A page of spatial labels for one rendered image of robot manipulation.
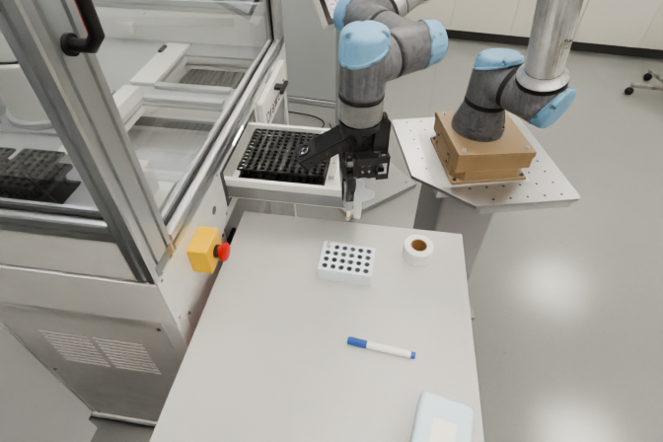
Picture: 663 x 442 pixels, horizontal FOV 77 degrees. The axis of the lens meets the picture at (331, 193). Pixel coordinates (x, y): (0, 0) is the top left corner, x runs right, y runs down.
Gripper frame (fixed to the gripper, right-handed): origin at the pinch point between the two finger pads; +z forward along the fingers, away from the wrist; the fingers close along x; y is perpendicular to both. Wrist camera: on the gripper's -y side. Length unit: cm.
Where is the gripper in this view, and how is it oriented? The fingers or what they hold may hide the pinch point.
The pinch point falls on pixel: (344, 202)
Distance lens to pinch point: 84.9
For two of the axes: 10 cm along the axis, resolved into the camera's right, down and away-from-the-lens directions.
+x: -1.6, -6.8, 7.2
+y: 9.9, -1.1, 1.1
